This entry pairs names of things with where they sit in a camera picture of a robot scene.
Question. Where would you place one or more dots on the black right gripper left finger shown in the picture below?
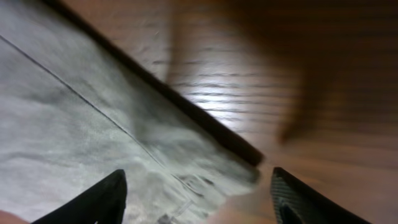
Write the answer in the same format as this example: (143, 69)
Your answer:
(103, 203)

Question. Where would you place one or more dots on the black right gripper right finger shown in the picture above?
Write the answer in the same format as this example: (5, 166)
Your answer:
(296, 202)

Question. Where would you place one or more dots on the khaki shorts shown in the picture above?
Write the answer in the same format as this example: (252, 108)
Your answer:
(71, 114)

